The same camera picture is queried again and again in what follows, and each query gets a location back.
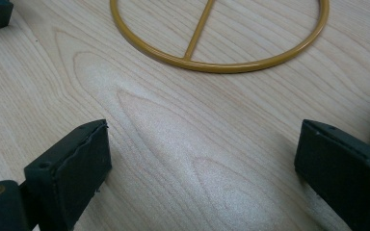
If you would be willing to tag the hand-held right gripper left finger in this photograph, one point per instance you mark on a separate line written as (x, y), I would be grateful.
(77, 170)

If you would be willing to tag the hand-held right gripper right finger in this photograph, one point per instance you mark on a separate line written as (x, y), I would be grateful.
(343, 166)

